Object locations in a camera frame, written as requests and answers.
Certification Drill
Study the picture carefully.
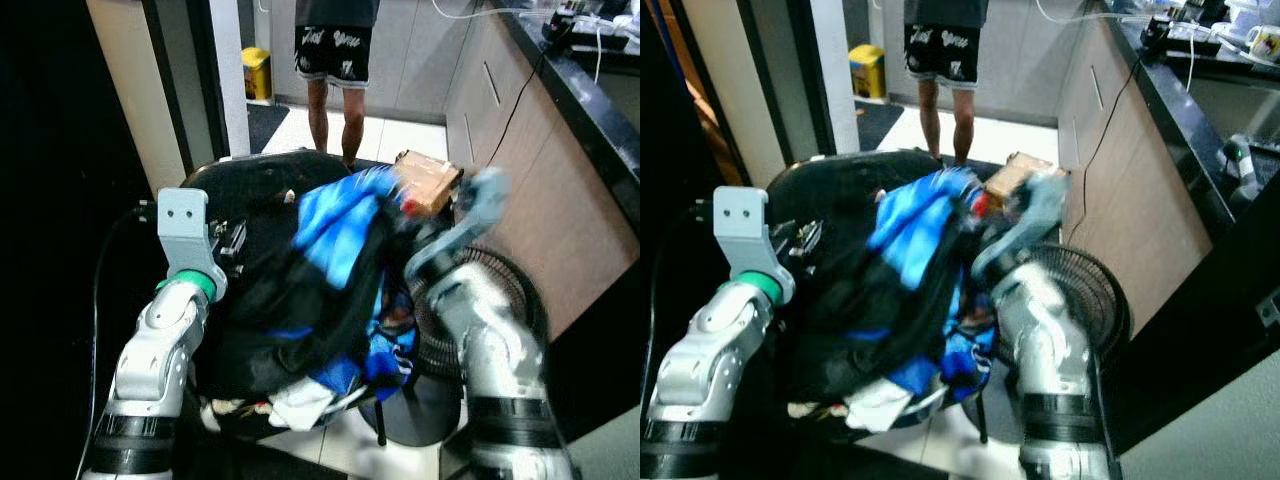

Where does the blue and black garment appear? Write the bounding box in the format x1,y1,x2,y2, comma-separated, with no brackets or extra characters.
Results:
195,165,423,401
770,165,1001,401

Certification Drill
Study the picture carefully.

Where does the dark floor mat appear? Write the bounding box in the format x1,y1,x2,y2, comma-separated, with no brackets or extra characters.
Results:
855,99,907,154
247,100,292,155

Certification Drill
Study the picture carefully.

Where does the white cloth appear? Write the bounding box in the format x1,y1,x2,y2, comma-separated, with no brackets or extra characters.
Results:
843,378,917,434
268,380,343,433

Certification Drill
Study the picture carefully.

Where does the yellow bin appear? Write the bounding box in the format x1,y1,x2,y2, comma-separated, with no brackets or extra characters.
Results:
848,44,889,101
242,47,274,103

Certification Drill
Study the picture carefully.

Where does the brown cardboard box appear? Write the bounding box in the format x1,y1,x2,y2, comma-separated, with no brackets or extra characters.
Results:
393,150,464,217
985,152,1057,211

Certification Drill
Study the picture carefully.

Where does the person in black shorts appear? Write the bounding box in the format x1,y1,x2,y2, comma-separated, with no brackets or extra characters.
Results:
294,0,382,167
903,0,991,167

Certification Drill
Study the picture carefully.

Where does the black kitchen counter top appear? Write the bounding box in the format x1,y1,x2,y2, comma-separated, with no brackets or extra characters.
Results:
1100,0,1280,246
495,0,641,206

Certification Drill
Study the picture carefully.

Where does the brown wooden cabinet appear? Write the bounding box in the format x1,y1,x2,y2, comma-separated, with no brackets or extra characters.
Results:
445,14,641,341
1055,15,1217,337

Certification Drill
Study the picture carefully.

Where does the black floor fan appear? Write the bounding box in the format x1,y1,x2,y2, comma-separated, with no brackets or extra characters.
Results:
975,245,1132,446
385,245,550,448

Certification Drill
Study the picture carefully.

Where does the black device on counter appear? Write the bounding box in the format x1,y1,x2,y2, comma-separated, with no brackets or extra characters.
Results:
541,8,583,53
1141,14,1179,53

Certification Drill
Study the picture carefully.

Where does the grey device with green light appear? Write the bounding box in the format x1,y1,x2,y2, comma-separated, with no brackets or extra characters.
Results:
1221,133,1264,188

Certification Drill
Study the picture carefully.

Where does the white printed mug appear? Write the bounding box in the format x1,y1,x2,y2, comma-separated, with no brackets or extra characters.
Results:
1245,25,1280,64

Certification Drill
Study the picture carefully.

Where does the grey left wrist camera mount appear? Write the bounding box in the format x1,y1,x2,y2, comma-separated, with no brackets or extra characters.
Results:
157,188,229,301
713,187,797,303

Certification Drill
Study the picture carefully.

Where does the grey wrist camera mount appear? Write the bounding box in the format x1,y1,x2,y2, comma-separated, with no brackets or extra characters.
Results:
405,168,511,279
157,188,229,301
970,170,1071,283
713,187,797,303

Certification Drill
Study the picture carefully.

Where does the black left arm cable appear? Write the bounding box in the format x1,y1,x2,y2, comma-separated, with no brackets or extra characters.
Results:
74,203,161,480
645,203,717,391

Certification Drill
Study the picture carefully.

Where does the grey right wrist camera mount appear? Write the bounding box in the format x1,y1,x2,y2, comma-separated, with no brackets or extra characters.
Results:
405,168,511,279
970,170,1071,283

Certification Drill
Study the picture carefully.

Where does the white cable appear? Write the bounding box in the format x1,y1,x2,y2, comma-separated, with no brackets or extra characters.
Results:
1034,0,1251,93
430,0,641,85

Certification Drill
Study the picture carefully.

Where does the thin black hanging cable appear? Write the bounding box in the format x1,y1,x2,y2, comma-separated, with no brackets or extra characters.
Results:
1064,58,1143,251
484,52,547,173

